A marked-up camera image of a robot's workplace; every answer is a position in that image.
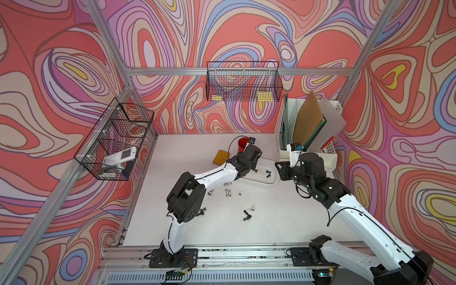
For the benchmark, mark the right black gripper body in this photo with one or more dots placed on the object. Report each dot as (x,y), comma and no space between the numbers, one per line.
(288,173)

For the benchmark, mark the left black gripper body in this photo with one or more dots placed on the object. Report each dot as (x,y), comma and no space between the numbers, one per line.
(253,165)

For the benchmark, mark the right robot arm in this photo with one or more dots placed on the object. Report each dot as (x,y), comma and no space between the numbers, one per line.
(393,262)

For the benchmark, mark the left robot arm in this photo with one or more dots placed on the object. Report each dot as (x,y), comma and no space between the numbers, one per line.
(187,195)

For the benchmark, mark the white plastic storage box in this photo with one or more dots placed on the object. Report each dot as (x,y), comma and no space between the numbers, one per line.
(257,179)

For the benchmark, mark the white knight chess piece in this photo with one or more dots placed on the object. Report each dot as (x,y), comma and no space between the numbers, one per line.
(252,207)

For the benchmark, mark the black king chess piece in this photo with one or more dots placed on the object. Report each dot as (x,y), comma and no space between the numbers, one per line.
(247,217)

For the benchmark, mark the red metal bucket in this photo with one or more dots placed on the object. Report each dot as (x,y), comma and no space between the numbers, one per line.
(242,144)

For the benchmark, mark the yellow wallet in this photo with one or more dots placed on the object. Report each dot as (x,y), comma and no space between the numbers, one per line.
(221,157)

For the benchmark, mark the white desk file organizer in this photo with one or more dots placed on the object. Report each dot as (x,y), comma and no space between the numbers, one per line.
(328,154)

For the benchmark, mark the brown cardboard folder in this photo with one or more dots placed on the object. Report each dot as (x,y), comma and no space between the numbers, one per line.
(309,122)

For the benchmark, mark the grey folder sheet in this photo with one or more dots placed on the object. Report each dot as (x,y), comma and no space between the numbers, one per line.
(332,111)

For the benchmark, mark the white remote control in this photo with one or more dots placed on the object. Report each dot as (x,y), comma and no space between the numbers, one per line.
(119,158)

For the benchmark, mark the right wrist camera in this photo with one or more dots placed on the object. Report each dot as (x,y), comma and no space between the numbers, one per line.
(295,150)

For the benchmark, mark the black wire basket back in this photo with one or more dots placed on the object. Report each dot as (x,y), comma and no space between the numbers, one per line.
(243,81)

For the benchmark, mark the black wire basket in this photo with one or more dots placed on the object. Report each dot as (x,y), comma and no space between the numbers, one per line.
(122,125)
(243,81)

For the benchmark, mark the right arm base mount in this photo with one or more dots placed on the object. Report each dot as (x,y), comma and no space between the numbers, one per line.
(309,257)

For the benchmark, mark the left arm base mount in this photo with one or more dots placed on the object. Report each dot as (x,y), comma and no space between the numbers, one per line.
(185,258)

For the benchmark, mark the black wire basket left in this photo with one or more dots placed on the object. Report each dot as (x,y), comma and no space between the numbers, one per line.
(122,125)

